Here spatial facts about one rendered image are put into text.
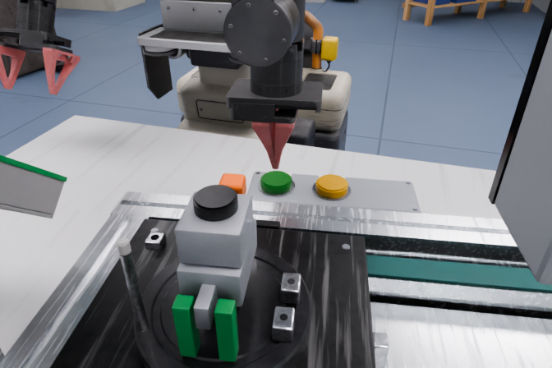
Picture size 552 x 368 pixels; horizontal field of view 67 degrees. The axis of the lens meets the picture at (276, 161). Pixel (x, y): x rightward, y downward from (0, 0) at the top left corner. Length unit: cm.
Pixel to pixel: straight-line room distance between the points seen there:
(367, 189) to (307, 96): 16
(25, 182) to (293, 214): 27
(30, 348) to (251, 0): 33
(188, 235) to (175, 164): 52
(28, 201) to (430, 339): 40
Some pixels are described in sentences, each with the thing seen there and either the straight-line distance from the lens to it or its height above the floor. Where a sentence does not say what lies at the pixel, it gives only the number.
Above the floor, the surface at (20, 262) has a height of 86.
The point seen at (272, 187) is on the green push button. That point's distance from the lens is 51.
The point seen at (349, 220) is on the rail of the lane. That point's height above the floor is 96.
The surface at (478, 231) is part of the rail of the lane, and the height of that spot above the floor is 96.
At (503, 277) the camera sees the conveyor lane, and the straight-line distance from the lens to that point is 49.
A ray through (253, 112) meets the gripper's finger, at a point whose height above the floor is 108.
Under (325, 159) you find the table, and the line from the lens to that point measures 79.
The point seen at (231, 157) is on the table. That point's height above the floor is 86.
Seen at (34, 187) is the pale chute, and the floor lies 103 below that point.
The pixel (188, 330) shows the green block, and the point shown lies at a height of 102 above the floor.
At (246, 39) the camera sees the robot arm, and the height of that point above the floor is 117.
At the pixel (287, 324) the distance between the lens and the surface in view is 32.
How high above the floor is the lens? 126
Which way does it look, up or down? 31 degrees down
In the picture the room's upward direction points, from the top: straight up
